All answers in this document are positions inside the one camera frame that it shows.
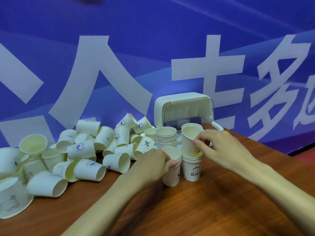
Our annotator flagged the person's right forearm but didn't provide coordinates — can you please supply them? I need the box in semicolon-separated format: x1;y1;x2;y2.
245;156;315;220

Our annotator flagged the person's left hand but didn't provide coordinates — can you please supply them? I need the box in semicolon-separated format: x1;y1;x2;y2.
132;148;178;181

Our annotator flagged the large paper bowl with drawing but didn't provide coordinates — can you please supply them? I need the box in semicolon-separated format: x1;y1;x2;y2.
0;177;34;219
0;147;25;180

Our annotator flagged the person's right hand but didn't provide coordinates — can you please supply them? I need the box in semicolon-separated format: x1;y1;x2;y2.
193;129;257;173

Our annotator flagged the single white paper cup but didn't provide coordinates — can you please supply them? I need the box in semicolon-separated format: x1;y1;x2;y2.
182;123;205;158

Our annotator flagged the blue banner with white characters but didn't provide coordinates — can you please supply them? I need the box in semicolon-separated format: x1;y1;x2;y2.
0;0;315;158

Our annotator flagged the short paper cup stack, cartoon print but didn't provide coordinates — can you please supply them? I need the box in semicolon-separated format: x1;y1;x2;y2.
181;151;203;182

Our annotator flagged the person's left forearm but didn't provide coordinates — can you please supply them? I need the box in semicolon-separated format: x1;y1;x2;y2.
60;167;148;236

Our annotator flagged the white plastic box with lid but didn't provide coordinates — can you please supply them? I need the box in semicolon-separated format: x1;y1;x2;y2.
154;93;224;151

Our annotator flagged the pile of loose paper cups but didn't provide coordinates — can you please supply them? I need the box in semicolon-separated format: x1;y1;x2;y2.
19;112;163;198

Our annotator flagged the nested cup stack in box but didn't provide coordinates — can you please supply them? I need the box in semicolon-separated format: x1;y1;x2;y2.
156;126;178;151

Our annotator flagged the short stack of nested cups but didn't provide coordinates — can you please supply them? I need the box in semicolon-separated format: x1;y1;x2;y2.
161;147;182;187

